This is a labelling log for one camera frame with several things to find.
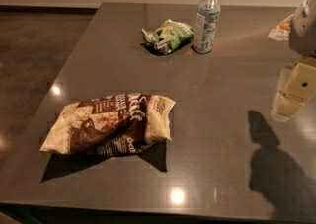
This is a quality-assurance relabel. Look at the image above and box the clear plastic water bottle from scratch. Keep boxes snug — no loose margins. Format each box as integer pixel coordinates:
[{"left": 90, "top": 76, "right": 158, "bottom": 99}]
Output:
[{"left": 193, "top": 0, "right": 221, "bottom": 54}]

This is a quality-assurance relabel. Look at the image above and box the green chip bag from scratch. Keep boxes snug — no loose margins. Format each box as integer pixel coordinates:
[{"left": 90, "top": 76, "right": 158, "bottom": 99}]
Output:
[{"left": 141, "top": 19, "right": 195, "bottom": 54}]

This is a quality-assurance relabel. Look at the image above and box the brown chip bag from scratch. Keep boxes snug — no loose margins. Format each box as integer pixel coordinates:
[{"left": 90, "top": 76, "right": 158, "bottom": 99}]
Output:
[{"left": 40, "top": 93, "right": 175, "bottom": 157}]

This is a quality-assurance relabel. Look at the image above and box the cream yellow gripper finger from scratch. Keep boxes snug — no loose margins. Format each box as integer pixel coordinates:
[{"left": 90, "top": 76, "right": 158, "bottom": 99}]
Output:
[{"left": 270, "top": 57, "right": 316, "bottom": 122}]

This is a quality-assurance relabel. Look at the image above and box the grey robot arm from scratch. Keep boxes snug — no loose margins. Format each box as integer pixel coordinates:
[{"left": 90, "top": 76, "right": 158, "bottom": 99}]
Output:
[{"left": 268, "top": 0, "right": 316, "bottom": 122}]

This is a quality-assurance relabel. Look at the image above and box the white wrapped snack packet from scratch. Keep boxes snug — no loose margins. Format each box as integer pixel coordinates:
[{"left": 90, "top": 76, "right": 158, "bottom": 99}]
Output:
[{"left": 268, "top": 14, "right": 293, "bottom": 41}]

